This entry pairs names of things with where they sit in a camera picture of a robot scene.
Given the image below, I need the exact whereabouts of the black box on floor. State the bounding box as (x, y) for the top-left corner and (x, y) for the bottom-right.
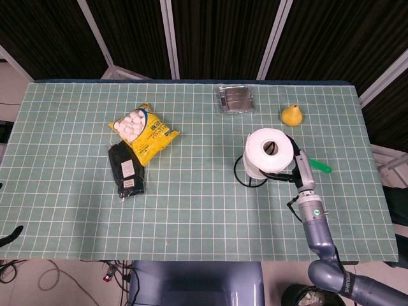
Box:
(0, 120), (14, 144)

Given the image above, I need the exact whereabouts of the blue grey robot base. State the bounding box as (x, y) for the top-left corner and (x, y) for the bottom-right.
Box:
(127, 260), (266, 306)

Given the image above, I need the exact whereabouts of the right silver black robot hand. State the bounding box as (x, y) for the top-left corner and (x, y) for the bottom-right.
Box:
(258, 135), (316, 194)

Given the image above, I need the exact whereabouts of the white metal frame foot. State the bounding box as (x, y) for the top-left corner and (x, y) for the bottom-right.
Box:
(371, 143), (408, 186)

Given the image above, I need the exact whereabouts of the yellow marshmallow bag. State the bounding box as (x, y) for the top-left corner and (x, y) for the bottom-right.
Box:
(108, 102), (182, 167)

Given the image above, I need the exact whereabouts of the red hand clapper toy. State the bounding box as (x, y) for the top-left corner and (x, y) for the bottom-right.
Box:
(309, 158), (332, 175)

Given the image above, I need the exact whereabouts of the black trash bin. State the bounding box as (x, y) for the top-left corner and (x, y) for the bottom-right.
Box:
(281, 283), (344, 306)

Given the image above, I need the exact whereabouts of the red black plug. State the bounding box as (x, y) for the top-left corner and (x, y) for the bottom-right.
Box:
(101, 266), (117, 283)

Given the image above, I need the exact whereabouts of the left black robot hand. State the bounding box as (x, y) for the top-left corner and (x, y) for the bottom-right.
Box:
(0, 225), (25, 249)

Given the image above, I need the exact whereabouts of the green white grid tablecloth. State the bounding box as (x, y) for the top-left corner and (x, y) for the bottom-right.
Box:
(0, 81), (399, 263)

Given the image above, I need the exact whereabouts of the white toilet paper roll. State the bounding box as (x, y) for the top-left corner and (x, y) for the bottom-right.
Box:
(243, 127), (295, 180)

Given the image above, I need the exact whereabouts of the black floor cable bundle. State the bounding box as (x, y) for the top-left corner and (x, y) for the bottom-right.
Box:
(0, 259), (28, 284)

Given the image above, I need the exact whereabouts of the grey floor cable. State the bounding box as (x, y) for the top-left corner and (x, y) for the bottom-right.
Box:
(38, 259), (100, 306)

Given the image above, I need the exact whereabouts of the yellow pear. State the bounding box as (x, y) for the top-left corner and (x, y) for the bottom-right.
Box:
(280, 104), (304, 128)

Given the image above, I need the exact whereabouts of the black packaged cloth item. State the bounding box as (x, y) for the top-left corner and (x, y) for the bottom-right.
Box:
(107, 140), (146, 200)

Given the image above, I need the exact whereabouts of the dark folding screen panel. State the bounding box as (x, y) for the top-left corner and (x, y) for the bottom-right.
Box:
(161, 0), (293, 80)
(0, 0), (114, 80)
(258, 0), (408, 98)
(78, 0), (179, 80)
(360, 50), (408, 148)

